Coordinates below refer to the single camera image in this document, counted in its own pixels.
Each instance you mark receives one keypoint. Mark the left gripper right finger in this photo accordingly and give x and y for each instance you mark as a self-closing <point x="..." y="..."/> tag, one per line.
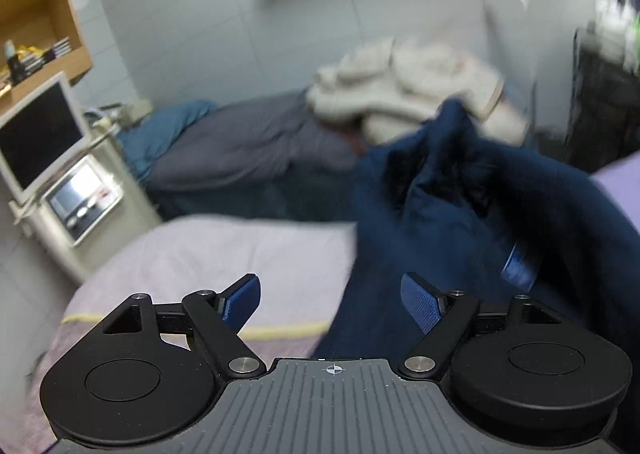
<point x="444" y="319"/>

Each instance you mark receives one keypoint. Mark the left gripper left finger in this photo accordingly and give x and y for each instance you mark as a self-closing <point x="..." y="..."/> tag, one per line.
<point x="216" y="320"/>

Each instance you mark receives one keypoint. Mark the navy blue jacket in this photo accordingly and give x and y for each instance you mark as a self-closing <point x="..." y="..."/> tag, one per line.
<point x="452" y="207"/>

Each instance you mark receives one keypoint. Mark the white device with screen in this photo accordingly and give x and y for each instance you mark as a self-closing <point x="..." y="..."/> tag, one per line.
<point x="88" y="212"/>

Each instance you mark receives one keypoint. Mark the grey quilt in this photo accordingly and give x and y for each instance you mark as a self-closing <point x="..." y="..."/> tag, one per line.
<point x="254" y="142"/>

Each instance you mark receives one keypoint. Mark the blue pillow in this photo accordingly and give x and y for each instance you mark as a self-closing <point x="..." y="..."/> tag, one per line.
<point x="145" y="143"/>

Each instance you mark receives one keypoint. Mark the cream white padded coat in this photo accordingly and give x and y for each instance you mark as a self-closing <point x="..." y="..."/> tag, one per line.
<point x="393" y="86"/>

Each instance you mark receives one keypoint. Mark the white computer monitor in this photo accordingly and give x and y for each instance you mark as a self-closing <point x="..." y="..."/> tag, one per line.
<point x="39" y="134"/>

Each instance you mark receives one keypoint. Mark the wooden bookshelf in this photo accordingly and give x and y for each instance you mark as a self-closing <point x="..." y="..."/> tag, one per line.
<point x="40" y="24"/>

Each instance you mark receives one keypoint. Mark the black wire rack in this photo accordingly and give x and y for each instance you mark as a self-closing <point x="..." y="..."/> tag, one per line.
<point x="603" y="124"/>

